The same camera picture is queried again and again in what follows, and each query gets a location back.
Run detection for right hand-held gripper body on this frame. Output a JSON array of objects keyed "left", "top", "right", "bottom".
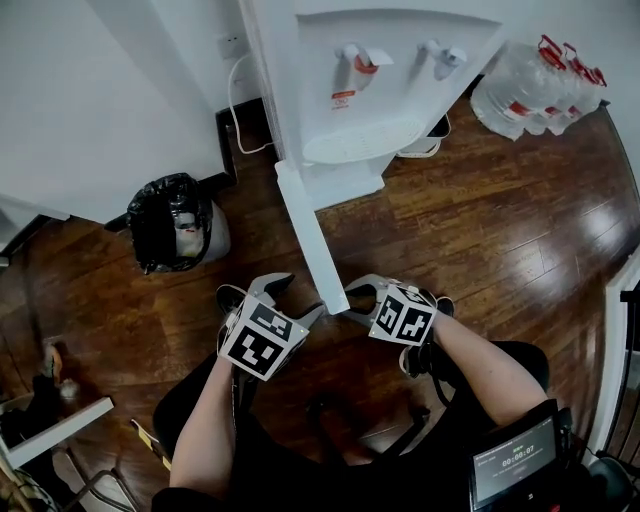
[{"left": 368, "top": 282, "right": 438, "bottom": 347}]

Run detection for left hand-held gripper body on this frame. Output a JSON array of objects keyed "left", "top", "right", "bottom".
[{"left": 217, "top": 293, "right": 308, "bottom": 382}]

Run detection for white water dispenser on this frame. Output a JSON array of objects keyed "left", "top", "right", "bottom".
[{"left": 238, "top": 0, "right": 506, "bottom": 211}]

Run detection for person's left forearm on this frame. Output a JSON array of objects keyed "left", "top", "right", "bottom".
[{"left": 168, "top": 355, "right": 237, "bottom": 494}]

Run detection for person's right forearm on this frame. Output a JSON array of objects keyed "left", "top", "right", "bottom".
[{"left": 430, "top": 314, "right": 549, "bottom": 427}]

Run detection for red dispenser tap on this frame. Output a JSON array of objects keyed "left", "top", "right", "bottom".
[{"left": 333, "top": 42, "right": 395, "bottom": 92}]

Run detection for white dispenser tap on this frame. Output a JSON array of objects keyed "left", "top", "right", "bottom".
[{"left": 416, "top": 39, "right": 469, "bottom": 82}]

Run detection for clear water bottle red cap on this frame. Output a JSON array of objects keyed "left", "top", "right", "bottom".
[
  {"left": 469, "top": 33, "right": 569, "bottom": 142},
  {"left": 524, "top": 42, "right": 584, "bottom": 137},
  {"left": 549, "top": 58, "right": 599, "bottom": 136},
  {"left": 574, "top": 67, "right": 609, "bottom": 121}
]

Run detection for person's left black shoe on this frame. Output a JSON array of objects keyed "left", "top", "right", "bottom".
[{"left": 215, "top": 284, "right": 250, "bottom": 322}]

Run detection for black chair base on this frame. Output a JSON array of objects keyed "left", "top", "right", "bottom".
[{"left": 305, "top": 393, "right": 432, "bottom": 462}]

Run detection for person's black trousers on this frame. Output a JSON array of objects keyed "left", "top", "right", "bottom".
[{"left": 152, "top": 339, "right": 551, "bottom": 501}]

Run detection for trash bin with black bag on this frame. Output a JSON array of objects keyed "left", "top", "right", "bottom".
[{"left": 125, "top": 172, "right": 232, "bottom": 275}]

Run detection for white slotted drip tray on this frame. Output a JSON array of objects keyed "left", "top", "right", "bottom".
[{"left": 302, "top": 117, "right": 426, "bottom": 165}]

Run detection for yellow black striped bar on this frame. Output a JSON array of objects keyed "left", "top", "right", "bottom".
[{"left": 130, "top": 418, "right": 174, "bottom": 471}]

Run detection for person's black shirt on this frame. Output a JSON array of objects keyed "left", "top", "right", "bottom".
[{"left": 149, "top": 449, "right": 476, "bottom": 512}]

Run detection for white plastic bin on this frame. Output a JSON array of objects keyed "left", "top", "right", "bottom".
[{"left": 397, "top": 113, "right": 452, "bottom": 159}]

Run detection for red warning sticker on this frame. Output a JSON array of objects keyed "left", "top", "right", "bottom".
[{"left": 329, "top": 89, "right": 358, "bottom": 113}]

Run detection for black chest-mounted screen device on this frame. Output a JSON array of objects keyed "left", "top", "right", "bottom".
[{"left": 467, "top": 399, "right": 574, "bottom": 512}]

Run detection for white partition panel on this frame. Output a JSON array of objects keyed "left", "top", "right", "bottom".
[{"left": 601, "top": 258, "right": 640, "bottom": 452}]

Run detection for white shelf board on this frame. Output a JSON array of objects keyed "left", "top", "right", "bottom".
[{"left": 0, "top": 396, "right": 116, "bottom": 469}]

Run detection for black round chair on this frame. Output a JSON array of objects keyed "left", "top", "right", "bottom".
[{"left": 584, "top": 452, "right": 639, "bottom": 512}]

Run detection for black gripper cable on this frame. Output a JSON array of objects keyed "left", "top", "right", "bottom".
[
  {"left": 229, "top": 368, "right": 252, "bottom": 437},
  {"left": 427, "top": 339, "right": 459, "bottom": 412}
]

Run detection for white power cable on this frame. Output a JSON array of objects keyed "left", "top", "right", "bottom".
[{"left": 227, "top": 52, "right": 276, "bottom": 155}]

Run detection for metal frame stool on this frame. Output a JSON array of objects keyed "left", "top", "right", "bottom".
[{"left": 52, "top": 444, "right": 137, "bottom": 512}]

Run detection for white wall socket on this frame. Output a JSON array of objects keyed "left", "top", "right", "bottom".
[{"left": 217, "top": 31, "right": 245, "bottom": 61}]

